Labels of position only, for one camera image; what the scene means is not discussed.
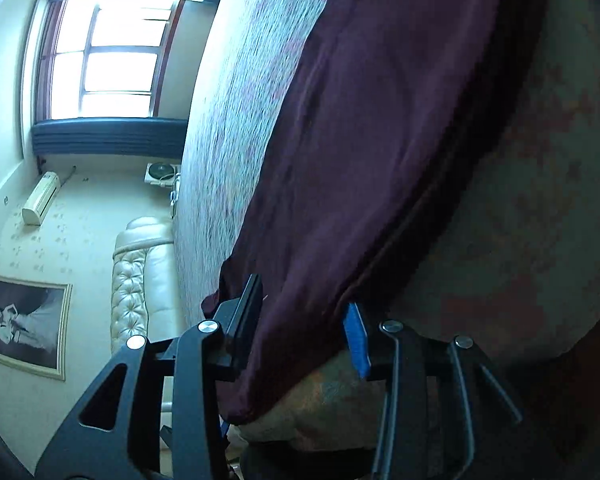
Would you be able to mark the framed wall photograph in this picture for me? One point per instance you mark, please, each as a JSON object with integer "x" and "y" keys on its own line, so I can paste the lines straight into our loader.
{"x": 25, "y": 325}

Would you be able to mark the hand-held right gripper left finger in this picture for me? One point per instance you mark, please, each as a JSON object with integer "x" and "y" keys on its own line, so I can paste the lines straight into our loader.
{"x": 244, "y": 316}

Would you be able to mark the window with wooden frame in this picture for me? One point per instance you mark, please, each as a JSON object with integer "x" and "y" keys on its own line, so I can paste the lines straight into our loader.
{"x": 105, "y": 55}

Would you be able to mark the white wall air conditioner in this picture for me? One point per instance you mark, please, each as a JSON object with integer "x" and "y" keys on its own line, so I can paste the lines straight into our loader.
{"x": 40, "y": 200}

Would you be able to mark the maroon pants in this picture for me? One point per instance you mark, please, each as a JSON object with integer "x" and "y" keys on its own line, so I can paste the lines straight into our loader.
{"x": 360, "y": 160}

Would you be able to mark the cream tufted leather headboard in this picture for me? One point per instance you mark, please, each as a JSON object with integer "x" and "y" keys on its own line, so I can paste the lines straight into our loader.
{"x": 140, "y": 280}

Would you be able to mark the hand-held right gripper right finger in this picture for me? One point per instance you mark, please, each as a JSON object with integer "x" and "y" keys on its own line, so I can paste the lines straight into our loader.
{"x": 357, "y": 340}

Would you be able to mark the floral bedspread bed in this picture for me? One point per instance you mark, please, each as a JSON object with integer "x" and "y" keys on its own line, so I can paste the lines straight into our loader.
{"x": 240, "y": 110}

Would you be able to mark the white desk fan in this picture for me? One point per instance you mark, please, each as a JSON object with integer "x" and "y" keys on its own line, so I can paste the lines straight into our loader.
{"x": 157, "y": 171}

